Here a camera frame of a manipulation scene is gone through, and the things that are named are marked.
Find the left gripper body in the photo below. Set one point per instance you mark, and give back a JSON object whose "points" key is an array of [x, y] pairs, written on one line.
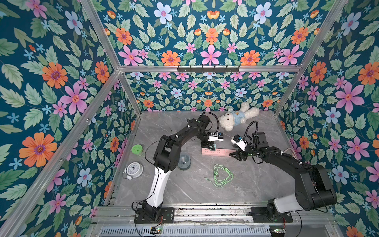
{"points": [[205, 143]]}

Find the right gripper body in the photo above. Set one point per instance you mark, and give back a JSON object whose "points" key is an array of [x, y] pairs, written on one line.
{"points": [[241, 151]]}

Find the pink power strip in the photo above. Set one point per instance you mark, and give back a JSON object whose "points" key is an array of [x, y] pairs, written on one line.
{"points": [[217, 152]]}

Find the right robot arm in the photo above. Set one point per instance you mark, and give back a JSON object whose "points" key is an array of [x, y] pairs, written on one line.
{"points": [[313, 189]]}

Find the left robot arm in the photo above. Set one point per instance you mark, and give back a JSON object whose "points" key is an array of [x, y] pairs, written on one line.
{"points": [[167, 156]]}

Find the white teddy bear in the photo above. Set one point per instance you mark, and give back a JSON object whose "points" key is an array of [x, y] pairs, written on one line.
{"points": [[233, 118]]}

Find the green tape roll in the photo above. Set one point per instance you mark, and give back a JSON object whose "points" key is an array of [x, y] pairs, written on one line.
{"points": [[137, 150]]}

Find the white alarm clock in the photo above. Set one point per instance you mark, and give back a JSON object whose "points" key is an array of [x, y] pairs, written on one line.
{"points": [[133, 170]]}

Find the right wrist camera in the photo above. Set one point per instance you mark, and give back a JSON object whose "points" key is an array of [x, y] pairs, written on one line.
{"points": [[239, 142]]}

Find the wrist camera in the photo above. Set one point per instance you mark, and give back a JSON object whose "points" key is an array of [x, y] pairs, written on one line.
{"points": [[239, 142], [216, 136]]}

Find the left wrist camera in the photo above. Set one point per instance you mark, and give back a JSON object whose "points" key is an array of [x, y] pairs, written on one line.
{"points": [[216, 136]]}

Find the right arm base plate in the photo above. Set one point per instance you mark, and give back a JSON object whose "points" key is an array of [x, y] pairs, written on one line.
{"points": [[269, 215]]}

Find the black hook rail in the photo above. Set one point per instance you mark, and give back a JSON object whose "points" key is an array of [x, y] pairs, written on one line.
{"points": [[208, 69]]}

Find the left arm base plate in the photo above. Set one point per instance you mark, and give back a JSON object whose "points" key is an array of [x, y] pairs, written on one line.
{"points": [[150, 216]]}

